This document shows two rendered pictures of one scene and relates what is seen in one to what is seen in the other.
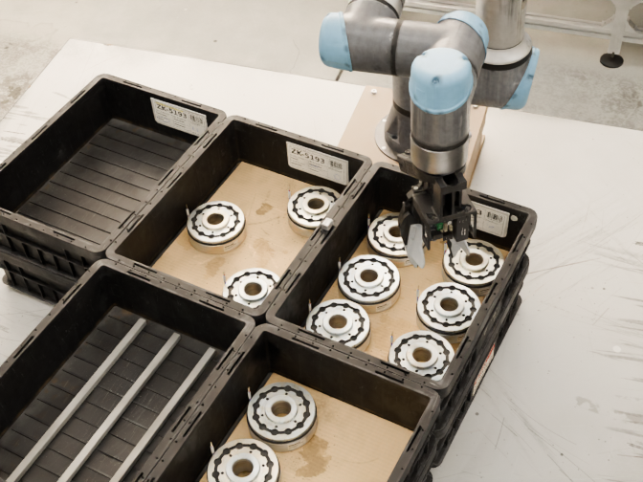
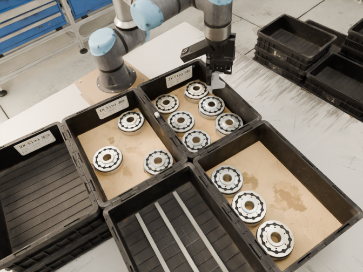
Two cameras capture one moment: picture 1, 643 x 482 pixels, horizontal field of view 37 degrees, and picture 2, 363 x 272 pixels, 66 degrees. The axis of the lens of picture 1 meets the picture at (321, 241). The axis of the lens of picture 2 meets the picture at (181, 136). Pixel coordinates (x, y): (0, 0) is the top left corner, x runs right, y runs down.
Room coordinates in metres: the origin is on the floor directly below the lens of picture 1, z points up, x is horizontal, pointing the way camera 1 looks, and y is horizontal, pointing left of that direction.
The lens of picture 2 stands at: (0.68, 0.49, 1.67)
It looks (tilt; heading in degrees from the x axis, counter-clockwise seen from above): 54 degrees down; 303
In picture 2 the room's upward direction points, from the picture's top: 6 degrees counter-clockwise
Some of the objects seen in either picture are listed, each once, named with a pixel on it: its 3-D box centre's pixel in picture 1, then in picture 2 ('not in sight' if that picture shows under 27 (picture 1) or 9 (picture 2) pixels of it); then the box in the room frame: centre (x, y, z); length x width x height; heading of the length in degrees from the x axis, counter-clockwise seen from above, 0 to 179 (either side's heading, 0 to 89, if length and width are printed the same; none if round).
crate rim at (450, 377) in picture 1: (407, 268); (195, 103); (1.01, -0.13, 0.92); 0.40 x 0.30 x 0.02; 149
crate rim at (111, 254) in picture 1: (244, 209); (121, 140); (1.16, 0.13, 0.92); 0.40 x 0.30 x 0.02; 149
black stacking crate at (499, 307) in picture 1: (406, 289); (195, 112); (1.01, -0.13, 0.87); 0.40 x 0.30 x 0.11; 149
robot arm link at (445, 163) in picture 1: (441, 146); (217, 27); (0.95, -0.16, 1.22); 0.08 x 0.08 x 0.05
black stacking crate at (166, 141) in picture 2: (247, 230); (124, 148); (1.16, 0.13, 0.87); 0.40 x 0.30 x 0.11; 149
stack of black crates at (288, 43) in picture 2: not in sight; (287, 62); (0.83, -1.20, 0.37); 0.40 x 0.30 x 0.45; 160
